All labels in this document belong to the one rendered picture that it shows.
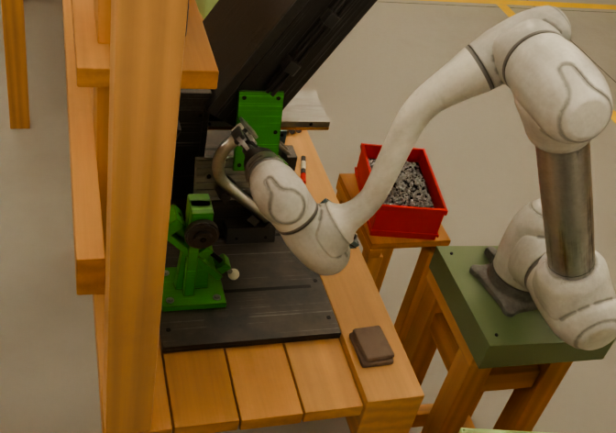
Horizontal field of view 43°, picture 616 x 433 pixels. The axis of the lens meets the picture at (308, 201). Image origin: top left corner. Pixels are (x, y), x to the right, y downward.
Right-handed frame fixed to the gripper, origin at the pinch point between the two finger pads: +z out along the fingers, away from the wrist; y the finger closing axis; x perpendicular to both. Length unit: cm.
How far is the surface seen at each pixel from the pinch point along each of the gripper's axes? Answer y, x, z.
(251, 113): 0.9, -4.9, 5.8
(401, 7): -160, -119, 356
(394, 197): -56, -18, 21
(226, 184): -7.2, 11.6, 1.8
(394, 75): -149, -72, 261
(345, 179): -52, -10, 42
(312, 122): -17.8, -14.6, 17.9
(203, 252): -6.4, 23.3, -19.0
